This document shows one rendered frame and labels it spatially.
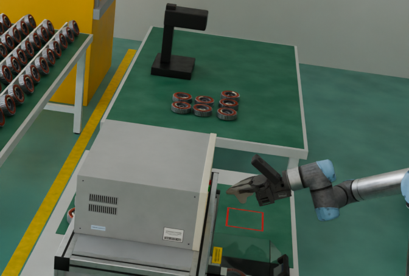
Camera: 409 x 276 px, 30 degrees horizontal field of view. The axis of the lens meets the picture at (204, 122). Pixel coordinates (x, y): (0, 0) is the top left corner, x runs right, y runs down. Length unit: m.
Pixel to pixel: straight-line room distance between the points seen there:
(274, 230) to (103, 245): 1.10
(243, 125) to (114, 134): 1.72
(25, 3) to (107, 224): 3.80
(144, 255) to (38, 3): 3.87
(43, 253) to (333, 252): 2.16
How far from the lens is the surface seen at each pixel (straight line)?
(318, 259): 4.54
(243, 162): 5.50
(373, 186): 2.55
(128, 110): 4.21
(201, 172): 2.38
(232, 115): 4.21
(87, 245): 2.34
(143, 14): 7.74
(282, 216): 3.36
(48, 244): 3.01
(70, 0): 5.89
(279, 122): 4.31
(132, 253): 2.32
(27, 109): 4.14
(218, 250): 2.47
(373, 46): 7.81
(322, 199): 2.52
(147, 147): 2.50
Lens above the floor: 2.40
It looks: 23 degrees down
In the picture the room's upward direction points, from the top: 7 degrees clockwise
